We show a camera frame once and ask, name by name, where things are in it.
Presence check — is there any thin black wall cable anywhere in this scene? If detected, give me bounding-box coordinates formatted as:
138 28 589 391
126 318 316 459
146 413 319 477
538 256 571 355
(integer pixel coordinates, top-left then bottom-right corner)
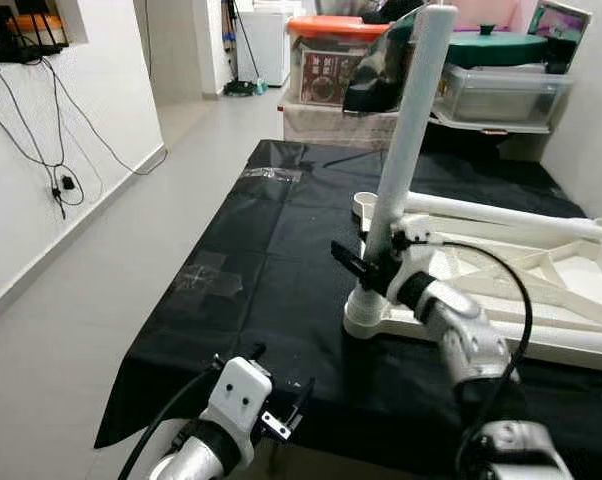
0 55 167 219

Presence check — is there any dark green round lid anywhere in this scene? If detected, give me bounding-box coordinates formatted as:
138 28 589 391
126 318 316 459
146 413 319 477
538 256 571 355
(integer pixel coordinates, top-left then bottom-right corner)
446 25 550 71

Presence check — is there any white plastic table leg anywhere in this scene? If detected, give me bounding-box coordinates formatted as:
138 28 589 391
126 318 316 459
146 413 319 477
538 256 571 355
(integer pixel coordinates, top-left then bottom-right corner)
361 3 460 301
396 192 602 241

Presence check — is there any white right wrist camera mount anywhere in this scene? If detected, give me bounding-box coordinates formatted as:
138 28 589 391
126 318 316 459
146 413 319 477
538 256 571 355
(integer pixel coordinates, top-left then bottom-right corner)
386 230 444 291

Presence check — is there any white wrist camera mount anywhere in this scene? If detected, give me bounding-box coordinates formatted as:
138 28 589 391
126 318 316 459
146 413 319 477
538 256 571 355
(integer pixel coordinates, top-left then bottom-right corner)
203 355 274 441
386 230 444 291

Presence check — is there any pink plastic box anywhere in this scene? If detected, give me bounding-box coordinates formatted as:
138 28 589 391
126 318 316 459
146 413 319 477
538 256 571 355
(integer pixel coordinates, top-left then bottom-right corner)
451 0 542 31

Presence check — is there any black bag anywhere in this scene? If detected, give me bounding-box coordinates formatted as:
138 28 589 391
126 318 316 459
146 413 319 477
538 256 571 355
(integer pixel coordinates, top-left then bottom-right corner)
341 25 422 116

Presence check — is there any orange plastic lid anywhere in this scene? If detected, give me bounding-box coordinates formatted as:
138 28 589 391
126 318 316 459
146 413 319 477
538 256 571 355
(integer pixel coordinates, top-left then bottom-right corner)
286 14 392 43

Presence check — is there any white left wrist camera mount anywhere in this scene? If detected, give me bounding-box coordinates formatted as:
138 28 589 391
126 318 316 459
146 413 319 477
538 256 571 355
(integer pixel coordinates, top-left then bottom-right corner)
203 355 274 441

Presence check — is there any white cabinet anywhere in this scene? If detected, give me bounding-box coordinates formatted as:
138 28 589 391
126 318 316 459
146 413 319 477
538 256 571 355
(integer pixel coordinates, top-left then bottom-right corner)
236 5 292 89

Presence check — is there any black round basin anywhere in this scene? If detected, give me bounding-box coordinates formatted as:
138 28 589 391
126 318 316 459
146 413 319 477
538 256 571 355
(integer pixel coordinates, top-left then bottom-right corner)
421 95 547 151

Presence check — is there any grey framed picture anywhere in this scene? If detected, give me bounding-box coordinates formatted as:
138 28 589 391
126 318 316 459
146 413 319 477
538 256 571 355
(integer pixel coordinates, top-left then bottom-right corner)
526 0 592 51

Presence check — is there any clear tape patch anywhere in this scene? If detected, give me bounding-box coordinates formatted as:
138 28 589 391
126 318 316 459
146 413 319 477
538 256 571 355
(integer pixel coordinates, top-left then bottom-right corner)
239 166 304 185
171 252 244 301

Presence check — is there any clear plastic storage box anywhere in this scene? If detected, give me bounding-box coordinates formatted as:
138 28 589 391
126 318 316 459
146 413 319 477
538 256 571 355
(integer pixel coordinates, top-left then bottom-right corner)
433 65 574 131

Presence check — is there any black wall shelf rack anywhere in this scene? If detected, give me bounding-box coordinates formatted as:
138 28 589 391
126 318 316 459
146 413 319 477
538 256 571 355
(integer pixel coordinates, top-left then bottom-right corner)
0 0 70 76

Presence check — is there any black tablecloth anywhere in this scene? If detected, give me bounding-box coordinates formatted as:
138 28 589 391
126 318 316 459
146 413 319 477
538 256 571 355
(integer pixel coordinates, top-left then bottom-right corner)
93 138 602 479

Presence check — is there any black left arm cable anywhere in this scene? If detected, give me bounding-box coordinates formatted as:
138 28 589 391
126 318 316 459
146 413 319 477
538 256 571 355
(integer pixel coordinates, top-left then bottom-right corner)
116 365 222 480

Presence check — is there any cream plastic table top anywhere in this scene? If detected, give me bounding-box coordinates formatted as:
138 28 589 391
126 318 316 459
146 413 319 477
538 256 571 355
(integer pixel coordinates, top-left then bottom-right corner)
341 190 602 373

